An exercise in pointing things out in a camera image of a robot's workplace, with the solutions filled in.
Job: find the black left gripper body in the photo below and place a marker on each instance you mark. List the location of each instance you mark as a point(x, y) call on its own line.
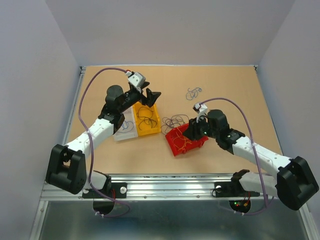
point(131, 97)

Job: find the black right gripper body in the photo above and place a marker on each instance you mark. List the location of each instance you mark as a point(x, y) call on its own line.
point(206, 130)

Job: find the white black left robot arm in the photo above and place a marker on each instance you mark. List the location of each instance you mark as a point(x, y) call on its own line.
point(67, 163)

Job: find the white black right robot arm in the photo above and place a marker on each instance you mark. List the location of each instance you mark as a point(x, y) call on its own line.
point(291, 180)

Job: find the red plastic bin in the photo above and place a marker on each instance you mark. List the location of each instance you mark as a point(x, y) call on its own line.
point(179, 144)

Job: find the yellow plastic bin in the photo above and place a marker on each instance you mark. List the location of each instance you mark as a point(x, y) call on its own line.
point(147, 119)

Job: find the white plastic bin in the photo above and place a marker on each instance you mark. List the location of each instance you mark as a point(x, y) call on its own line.
point(128, 129)

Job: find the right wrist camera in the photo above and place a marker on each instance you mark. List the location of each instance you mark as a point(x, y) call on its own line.
point(201, 110)

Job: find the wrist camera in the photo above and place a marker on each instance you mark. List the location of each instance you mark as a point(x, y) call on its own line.
point(201, 110)
point(136, 80)

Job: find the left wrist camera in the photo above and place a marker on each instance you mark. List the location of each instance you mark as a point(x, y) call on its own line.
point(136, 80)

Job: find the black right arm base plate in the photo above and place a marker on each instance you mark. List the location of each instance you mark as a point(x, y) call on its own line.
point(229, 189)

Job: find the aluminium frame rail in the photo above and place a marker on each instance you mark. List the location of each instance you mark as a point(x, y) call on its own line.
point(147, 163)

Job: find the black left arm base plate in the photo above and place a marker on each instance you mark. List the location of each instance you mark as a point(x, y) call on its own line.
point(116, 190)

